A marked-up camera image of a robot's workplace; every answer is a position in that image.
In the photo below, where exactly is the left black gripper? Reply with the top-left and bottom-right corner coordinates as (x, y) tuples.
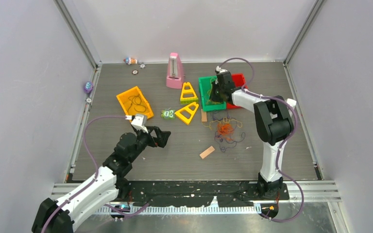
(128, 126), (170, 163)

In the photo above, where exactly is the orange cable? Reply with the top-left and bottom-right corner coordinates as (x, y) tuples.
(217, 122), (236, 136)

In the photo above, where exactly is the orange plastic bin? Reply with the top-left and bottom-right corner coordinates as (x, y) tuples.
(116, 86), (154, 119)

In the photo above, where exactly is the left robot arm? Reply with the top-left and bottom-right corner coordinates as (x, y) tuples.
(32, 126), (171, 233)

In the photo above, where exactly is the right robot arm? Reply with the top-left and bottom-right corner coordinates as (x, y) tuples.
(210, 69), (296, 199)

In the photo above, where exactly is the green plastic bin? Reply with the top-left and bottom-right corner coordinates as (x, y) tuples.
(198, 76), (226, 112)

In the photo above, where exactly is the red plastic bin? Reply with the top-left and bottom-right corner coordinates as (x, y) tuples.
(226, 73), (246, 110)

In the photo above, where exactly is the green owl toy block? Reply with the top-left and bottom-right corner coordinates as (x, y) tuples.
(161, 109), (175, 119)

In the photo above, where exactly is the small wooden block upright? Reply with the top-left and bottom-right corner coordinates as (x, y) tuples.
(201, 109), (207, 123)

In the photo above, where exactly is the yellow triangle block upper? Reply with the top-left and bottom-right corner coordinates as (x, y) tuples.
(180, 82), (199, 104)

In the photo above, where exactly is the yellow triangle block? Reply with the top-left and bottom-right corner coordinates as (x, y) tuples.
(175, 102), (199, 125)
(180, 82), (199, 104)

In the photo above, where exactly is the yellow triangle block lower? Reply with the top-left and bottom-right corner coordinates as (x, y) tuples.
(175, 102), (199, 125)

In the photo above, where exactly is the pink metronome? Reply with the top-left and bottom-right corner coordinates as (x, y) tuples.
(166, 52), (185, 89)

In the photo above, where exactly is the flat wooden block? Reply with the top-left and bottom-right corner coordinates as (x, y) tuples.
(199, 146), (215, 159)

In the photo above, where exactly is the white metronome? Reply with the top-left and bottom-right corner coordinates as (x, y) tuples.
(286, 99), (297, 109)

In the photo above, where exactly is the small toy figurine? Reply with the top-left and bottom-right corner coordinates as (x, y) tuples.
(123, 57), (138, 65)

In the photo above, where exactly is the purple toy ball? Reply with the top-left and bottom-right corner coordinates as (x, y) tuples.
(84, 81), (94, 94)

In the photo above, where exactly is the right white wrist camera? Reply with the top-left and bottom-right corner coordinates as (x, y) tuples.
(215, 66), (228, 74)

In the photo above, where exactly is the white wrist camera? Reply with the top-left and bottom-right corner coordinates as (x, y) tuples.
(125, 114), (148, 133)
(215, 66), (228, 74)

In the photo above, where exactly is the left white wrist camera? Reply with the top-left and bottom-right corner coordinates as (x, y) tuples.
(125, 114), (148, 133)

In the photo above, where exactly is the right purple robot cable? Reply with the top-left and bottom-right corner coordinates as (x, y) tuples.
(219, 57), (305, 224)

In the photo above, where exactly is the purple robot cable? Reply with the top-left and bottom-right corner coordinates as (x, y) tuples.
(219, 57), (305, 224)
(40, 115), (152, 233)

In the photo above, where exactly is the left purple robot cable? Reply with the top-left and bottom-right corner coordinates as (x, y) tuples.
(40, 115), (152, 233)

